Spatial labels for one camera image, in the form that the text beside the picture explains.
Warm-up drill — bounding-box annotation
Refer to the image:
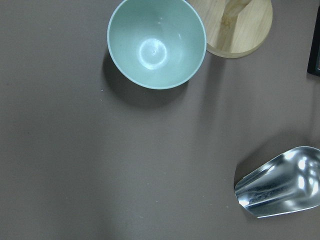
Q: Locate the mint green bowl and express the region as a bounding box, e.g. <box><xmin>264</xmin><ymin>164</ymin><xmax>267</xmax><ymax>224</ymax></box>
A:
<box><xmin>106</xmin><ymin>0</ymin><xmax>207</xmax><ymax>90</ymax></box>

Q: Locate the dark framed tray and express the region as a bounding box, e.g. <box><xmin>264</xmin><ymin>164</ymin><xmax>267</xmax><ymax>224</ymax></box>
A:
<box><xmin>307</xmin><ymin>18</ymin><xmax>320</xmax><ymax>77</ymax></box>

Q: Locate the metal scoop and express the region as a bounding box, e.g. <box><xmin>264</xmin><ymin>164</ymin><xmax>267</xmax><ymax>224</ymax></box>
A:
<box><xmin>234</xmin><ymin>146</ymin><xmax>320</xmax><ymax>218</ymax></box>

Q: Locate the wooden cup tree stand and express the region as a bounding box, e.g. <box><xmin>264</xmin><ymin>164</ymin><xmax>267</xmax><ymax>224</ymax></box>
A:
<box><xmin>188</xmin><ymin>0</ymin><xmax>273</xmax><ymax>59</ymax></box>

